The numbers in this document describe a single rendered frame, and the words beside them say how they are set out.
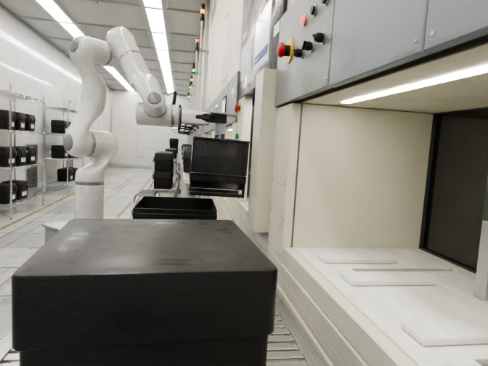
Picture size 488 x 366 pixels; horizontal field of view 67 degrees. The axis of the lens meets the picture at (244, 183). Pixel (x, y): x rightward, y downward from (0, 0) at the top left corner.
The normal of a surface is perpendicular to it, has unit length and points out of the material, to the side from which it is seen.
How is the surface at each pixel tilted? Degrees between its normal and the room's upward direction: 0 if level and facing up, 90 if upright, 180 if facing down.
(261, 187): 90
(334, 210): 90
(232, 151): 90
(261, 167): 90
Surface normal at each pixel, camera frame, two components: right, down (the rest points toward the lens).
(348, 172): 0.17, 0.11
